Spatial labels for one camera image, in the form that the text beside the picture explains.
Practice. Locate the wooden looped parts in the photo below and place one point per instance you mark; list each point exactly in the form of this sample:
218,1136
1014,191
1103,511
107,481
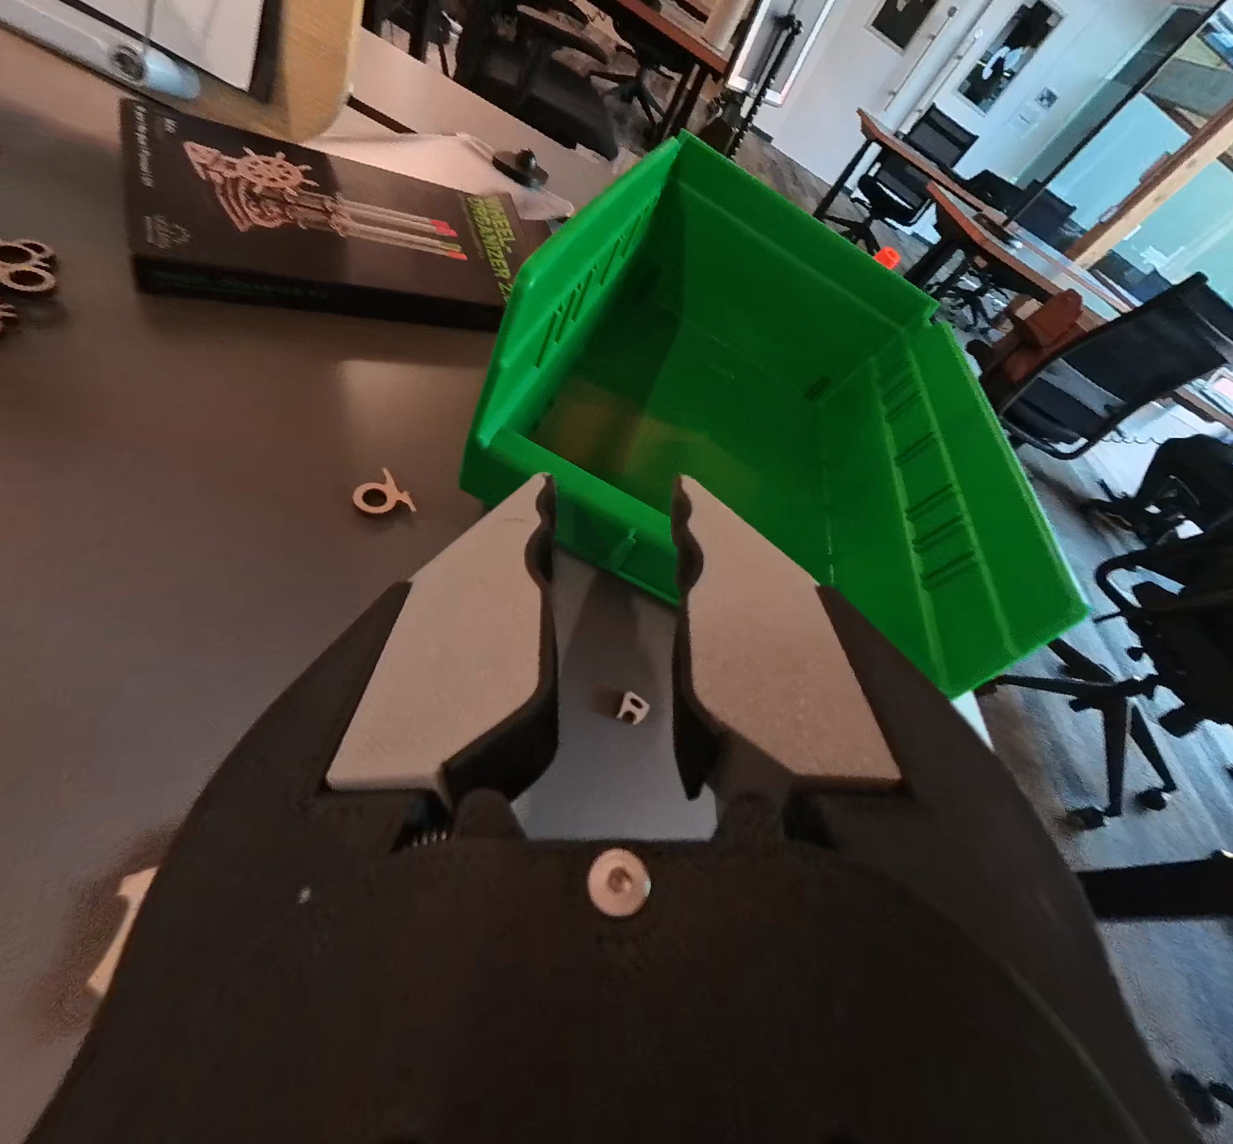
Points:
24,265

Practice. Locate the green plastic bin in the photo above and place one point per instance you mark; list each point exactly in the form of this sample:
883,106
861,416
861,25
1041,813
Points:
771,363

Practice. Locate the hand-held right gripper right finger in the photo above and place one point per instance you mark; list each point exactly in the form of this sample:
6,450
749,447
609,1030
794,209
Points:
771,672

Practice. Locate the black model kit box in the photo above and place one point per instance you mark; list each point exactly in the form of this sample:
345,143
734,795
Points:
289,229

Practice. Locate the black round knob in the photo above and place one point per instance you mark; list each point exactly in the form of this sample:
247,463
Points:
520,163

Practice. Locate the brown office desk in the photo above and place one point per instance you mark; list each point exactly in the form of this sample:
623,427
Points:
1002,238

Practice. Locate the grey sheet holder bar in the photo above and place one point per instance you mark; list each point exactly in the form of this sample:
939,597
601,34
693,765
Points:
126,56

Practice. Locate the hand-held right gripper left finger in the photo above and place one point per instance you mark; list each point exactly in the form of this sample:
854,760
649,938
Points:
434,662

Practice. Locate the black mesh office chair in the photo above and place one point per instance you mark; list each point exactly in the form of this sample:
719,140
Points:
1128,363

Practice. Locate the clear plastic bag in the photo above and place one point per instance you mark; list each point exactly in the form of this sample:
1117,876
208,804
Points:
540,190

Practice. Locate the wooden instruction board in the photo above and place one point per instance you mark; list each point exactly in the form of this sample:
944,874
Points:
310,17

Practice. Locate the tiny wooden block part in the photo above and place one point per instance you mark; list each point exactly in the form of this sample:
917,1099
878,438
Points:
624,706

